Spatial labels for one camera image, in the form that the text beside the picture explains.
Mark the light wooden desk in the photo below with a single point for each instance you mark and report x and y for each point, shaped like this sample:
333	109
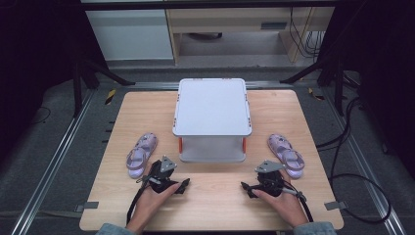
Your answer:
228	18

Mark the person's right hand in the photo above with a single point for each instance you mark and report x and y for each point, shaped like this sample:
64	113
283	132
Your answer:
287	205

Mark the yellow black tape strip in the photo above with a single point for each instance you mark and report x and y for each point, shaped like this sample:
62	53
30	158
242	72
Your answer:
315	94
110	96

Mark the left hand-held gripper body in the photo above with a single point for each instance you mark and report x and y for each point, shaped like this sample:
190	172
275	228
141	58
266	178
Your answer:
163	178

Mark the aluminium floor rail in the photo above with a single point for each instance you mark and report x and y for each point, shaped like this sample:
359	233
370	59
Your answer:
365	163
49	169

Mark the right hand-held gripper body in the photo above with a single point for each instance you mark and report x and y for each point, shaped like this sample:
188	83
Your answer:
270	182

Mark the white cabinet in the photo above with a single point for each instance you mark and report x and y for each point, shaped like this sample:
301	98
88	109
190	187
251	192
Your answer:
130	34

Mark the black metal stand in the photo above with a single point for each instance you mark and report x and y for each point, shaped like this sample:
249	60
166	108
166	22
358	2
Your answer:
339	91
77	91

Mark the person's left hand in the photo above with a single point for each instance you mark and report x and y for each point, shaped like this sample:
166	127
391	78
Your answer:
148	205

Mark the lilac child sandal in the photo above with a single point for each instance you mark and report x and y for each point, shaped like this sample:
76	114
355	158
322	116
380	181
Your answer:
283	149
143	147

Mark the dark curtain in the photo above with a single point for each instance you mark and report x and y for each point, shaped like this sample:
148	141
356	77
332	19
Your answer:
381	49
36	49

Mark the grey table corner bracket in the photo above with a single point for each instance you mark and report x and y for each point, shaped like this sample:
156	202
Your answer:
87	206
335	205

